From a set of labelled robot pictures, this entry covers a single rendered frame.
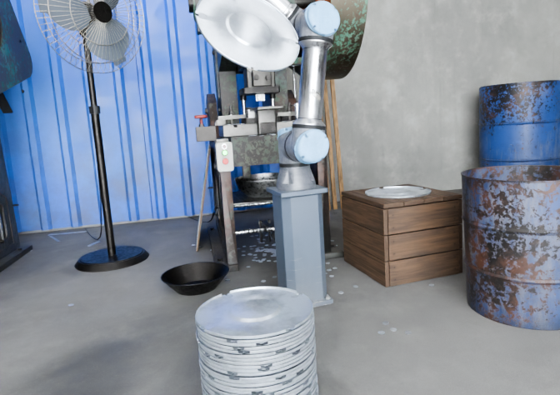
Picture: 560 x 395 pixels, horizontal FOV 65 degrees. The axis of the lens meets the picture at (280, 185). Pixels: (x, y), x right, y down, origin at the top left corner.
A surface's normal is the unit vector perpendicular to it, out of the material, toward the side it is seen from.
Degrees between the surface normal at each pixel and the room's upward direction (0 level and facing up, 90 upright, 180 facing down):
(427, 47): 90
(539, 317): 92
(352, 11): 110
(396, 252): 90
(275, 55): 55
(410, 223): 90
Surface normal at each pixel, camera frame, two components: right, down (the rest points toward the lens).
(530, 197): -0.41, 0.19
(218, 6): 0.40, -0.49
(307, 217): 0.32, 0.11
